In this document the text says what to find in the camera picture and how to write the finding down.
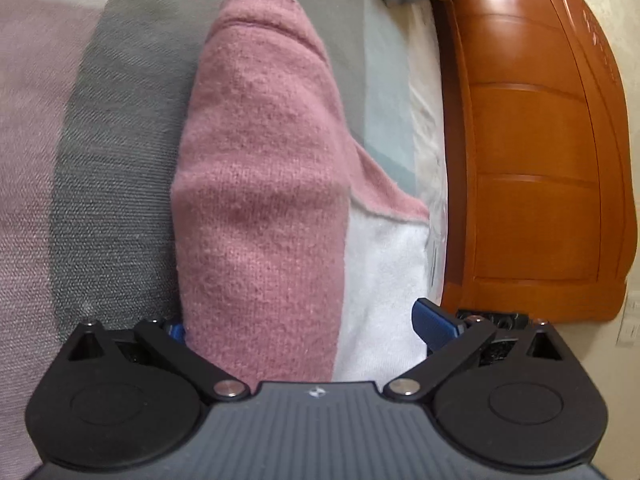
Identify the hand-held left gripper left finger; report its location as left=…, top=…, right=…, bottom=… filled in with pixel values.
left=67, top=319, right=249, bottom=403

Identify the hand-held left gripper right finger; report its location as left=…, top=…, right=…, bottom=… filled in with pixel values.
left=382, top=298, right=566, bottom=401

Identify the pink and white sweater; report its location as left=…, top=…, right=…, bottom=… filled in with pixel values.
left=170, top=0, right=441, bottom=386

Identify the wooden headboard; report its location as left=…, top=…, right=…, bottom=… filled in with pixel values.
left=432, top=0, right=633, bottom=323

